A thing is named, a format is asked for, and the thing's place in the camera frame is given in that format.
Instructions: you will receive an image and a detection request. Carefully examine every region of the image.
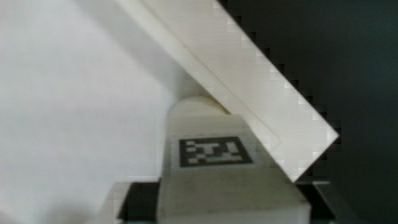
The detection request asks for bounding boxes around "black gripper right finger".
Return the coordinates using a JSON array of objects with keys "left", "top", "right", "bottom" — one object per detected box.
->
[{"left": 296, "top": 181, "right": 356, "bottom": 224}]

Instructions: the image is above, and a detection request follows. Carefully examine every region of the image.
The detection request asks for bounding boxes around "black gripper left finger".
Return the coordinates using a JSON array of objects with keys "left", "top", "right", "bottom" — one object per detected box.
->
[{"left": 95, "top": 181, "right": 164, "bottom": 224}]

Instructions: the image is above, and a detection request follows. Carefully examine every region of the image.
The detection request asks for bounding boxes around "white table leg with tag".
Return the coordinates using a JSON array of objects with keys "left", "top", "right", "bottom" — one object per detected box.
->
[{"left": 157, "top": 96, "right": 312, "bottom": 224}]

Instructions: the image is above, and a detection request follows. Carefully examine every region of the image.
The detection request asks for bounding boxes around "white square tabletop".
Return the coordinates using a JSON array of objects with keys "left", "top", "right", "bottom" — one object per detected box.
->
[{"left": 0, "top": 0, "right": 338, "bottom": 224}]

